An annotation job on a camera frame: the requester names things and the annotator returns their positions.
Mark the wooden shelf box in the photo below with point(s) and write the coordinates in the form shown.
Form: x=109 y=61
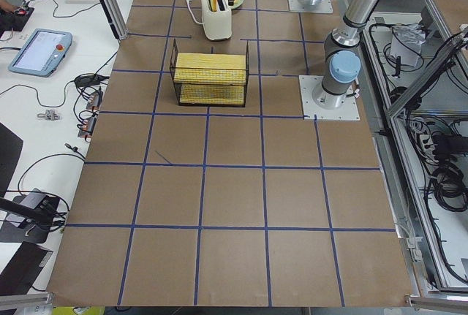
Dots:
x=210 y=74

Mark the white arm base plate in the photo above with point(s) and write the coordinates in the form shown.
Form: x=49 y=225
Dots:
x=318 y=105
x=311 y=6

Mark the crumpled white paper bag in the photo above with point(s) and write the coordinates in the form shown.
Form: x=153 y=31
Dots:
x=406 y=44

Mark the black emergency stop box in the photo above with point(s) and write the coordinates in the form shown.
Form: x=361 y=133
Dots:
x=16 y=21

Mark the near blue teach pendant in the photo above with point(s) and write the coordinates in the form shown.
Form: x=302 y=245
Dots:
x=42 y=53

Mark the brown paper table cover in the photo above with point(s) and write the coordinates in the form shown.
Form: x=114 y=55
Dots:
x=204 y=185

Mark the white two-slot toaster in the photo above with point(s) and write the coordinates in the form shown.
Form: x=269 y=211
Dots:
x=217 y=25

